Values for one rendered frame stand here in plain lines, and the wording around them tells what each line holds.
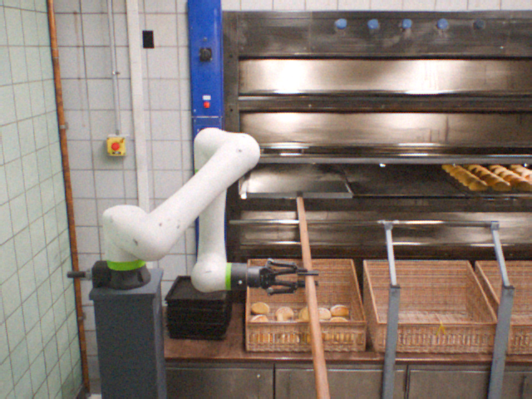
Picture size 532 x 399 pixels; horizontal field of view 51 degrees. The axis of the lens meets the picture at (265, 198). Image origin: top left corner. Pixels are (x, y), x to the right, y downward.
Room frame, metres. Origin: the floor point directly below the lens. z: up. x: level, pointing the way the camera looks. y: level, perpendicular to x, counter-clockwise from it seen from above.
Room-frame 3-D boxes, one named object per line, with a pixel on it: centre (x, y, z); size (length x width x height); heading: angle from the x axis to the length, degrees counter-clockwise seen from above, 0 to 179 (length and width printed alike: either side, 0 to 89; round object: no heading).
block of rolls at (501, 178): (3.23, -1.35, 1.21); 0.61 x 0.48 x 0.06; 179
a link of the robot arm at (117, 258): (1.69, 0.44, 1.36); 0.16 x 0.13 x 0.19; 41
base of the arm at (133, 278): (1.69, 0.51, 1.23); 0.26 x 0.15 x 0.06; 93
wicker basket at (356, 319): (2.54, -0.18, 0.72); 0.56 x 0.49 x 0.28; 90
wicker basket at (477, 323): (2.53, -0.78, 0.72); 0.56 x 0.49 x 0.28; 89
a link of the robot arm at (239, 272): (1.79, 0.09, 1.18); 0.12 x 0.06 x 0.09; 178
